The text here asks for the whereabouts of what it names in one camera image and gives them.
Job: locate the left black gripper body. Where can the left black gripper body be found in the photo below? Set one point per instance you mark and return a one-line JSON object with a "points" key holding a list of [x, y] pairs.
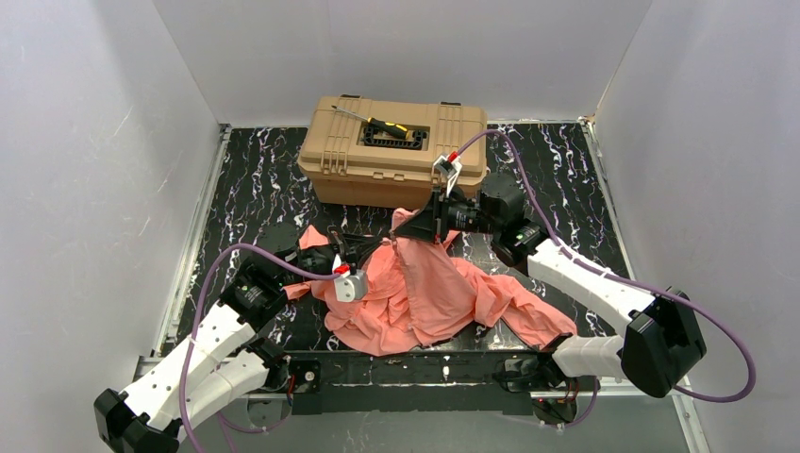
{"points": [[341, 253]]}

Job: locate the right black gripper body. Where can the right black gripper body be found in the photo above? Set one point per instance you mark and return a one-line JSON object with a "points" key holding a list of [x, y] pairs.
{"points": [[435, 212]]}

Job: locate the pink jacket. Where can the pink jacket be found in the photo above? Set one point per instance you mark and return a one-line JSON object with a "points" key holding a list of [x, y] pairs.
{"points": [[419, 296]]}

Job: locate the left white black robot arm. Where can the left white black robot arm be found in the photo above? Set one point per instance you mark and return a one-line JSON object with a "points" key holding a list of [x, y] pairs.
{"points": [[223, 357]]}

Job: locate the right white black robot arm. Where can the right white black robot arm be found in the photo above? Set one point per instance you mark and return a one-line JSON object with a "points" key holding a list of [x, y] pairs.
{"points": [[656, 341]]}

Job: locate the tan plastic toolbox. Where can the tan plastic toolbox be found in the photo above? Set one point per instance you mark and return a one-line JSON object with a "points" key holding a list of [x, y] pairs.
{"points": [[344, 172]]}

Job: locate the black yellow screwdriver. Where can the black yellow screwdriver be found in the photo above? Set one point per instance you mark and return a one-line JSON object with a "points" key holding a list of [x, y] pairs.
{"points": [[392, 129]]}

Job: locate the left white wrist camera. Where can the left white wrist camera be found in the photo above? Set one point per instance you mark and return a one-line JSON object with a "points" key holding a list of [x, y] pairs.
{"points": [[351, 284]]}

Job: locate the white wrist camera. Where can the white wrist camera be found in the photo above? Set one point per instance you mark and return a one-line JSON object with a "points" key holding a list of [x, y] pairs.
{"points": [[351, 284], [449, 167]]}

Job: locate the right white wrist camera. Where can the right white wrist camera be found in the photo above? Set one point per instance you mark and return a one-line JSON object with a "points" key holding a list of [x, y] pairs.
{"points": [[449, 167]]}

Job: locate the black toolbox handle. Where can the black toolbox handle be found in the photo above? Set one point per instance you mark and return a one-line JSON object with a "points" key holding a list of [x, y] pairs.
{"points": [[374, 137]]}

